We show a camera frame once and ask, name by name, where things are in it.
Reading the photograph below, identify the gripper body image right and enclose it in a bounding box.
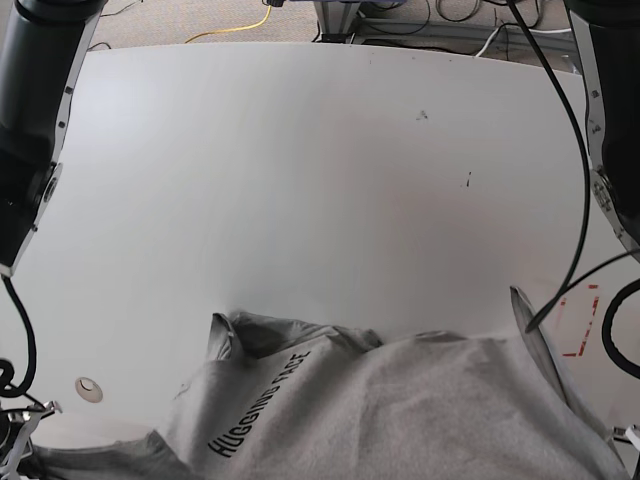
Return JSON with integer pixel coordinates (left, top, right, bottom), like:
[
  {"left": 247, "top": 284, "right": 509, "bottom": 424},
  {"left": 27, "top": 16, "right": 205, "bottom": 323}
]
[{"left": 611, "top": 424, "right": 640, "bottom": 450}]

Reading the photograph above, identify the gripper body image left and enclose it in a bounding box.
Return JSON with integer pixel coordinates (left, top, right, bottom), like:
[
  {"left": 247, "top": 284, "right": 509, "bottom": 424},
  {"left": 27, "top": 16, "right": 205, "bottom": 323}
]
[{"left": 1, "top": 401, "right": 62, "bottom": 480}]

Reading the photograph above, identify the grey t-shirt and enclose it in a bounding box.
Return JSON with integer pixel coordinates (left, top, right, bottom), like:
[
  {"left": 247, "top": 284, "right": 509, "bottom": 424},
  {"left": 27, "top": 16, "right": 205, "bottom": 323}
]
[{"left": 20, "top": 288, "right": 628, "bottom": 479}]

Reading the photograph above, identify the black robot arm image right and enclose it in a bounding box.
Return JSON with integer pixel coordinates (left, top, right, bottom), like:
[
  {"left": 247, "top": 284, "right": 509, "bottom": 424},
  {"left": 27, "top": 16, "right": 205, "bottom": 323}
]
[{"left": 565, "top": 1, "right": 639, "bottom": 259}]

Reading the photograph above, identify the left table grommet hole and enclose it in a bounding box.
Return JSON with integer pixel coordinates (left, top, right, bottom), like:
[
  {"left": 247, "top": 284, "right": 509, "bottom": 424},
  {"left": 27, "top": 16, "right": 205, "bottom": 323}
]
[{"left": 74, "top": 377, "right": 104, "bottom": 404}]

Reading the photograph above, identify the red tape rectangle marking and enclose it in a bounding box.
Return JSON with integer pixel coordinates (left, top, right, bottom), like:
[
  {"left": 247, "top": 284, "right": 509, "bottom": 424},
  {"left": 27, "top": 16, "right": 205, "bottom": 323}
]
[{"left": 551, "top": 284, "right": 600, "bottom": 358}]

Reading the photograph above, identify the white cable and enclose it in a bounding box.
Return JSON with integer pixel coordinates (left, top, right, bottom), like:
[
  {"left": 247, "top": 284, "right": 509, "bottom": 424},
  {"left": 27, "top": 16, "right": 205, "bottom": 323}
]
[{"left": 472, "top": 22, "right": 571, "bottom": 59}]

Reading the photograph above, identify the yellow cable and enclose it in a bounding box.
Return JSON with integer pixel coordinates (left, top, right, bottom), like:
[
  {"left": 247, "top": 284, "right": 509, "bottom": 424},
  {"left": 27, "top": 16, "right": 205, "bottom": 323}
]
[{"left": 183, "top": 4, "right": 274, "bottom": 45}]

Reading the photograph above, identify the aluminium frame base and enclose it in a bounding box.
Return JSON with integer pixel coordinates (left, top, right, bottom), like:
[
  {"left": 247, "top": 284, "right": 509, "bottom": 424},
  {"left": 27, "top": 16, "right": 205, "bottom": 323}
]
[{"left": 312, "top": 0, "right": 571, "bottom": 56}]

